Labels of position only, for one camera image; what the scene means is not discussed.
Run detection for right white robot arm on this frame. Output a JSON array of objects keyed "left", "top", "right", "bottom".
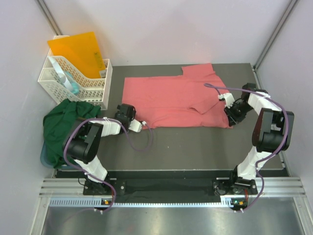
[{"left": 218, "top": 83, "right": 294, "bottom": 194}]

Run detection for pink t shirt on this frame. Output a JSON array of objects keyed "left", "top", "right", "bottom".
[{"left": 122, "top": 64, "right": 229, "bottom": 128}]

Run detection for teal plastic basin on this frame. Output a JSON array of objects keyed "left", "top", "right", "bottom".
[{"left": 40, "top": 142, "right": 74, "bottom": 170}]

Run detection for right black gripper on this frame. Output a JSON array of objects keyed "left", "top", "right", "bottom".
[{"left": 224, "top": 102, "right": 254, "bottom": 127}]

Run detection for orange plastic folder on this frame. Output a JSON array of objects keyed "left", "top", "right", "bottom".
[{"left": 47, "top": 32, "right": 107, "bottom": 79}]

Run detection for aluminium frame rail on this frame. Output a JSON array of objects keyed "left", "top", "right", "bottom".
[{"left": 39, "top": 177, "right": 305, "bottom": 197}]

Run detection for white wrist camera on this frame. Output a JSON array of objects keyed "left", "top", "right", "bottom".
[
  {"left": 129, "top": 119, "right": 147, "bottom": 133},
  {"left": 218, "top": 93, "right": 235, "bottom": 108}
]

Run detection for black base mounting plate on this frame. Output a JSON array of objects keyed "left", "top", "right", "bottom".
[{"left": 82, "top": 178, "right": 260, "bottom": 196}]

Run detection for white perforated file organizer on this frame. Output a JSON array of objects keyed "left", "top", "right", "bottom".
[{"left": 38, "top": 32, "right": 113, "bottom": 110}]

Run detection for light blue items in organizer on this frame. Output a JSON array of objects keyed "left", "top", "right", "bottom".
[{"left": 48, "top": 56, "right": 80, "bottom": 95}]

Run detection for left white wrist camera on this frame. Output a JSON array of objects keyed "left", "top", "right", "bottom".
[{"left": 129, "top": 119, "right": 147, "bottom": 133}]

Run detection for green t shirt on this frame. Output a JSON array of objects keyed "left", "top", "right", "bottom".
[{"left": 43, "top": 99, "right": 101, "bottom": 168}]

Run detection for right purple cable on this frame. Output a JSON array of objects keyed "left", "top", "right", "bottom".
[{"left": 203, "top": 83, "right": 290, "bottom": 213}]

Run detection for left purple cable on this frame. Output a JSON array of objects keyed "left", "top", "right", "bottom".
[{"left": 63, "top": 117, "right": 154, "bottom": 215}]

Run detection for purple cable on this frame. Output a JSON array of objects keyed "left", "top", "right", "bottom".
[
  {"left": 63, "top": 117, "right": 154, "bottom": 215},
  {"left": 203, "top": 83, "right": 290, "bottom": 213}
]

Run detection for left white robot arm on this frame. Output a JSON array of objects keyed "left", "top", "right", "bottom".
[{"left": 62, "top": 104, "right": 136, "bottom": 194}]

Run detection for white slotted cable duct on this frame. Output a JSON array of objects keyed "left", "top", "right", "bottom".
[{"left": 49, "top": 197, "right": 244, "bottom": 208}]

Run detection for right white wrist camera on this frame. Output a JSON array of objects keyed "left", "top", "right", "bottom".
[{"left": 218, "top": 93, "right": 235, "bottom": 108}]

